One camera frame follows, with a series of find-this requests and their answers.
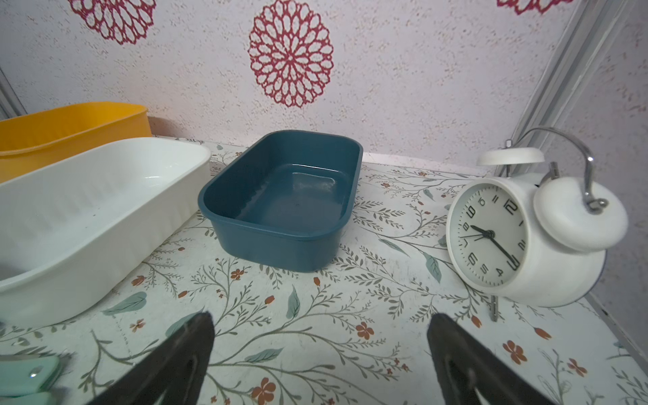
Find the white plastic storage box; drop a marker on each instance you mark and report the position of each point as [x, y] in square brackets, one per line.
[73, 230]

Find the teal plastic storage box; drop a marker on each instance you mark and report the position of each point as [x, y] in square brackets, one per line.
[285, 201]

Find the mint green folding knife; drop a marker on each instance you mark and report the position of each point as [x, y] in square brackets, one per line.
[27, 379]

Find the white twin-bell alarm clock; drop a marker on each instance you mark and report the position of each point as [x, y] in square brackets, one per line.
[536, 239]

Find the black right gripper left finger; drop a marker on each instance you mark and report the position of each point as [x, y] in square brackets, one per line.
[170, 372]

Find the yellow plastic storage box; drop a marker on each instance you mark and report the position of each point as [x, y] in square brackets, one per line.
[36, 140]

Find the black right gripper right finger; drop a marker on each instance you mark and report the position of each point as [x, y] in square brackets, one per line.
[468, 373]

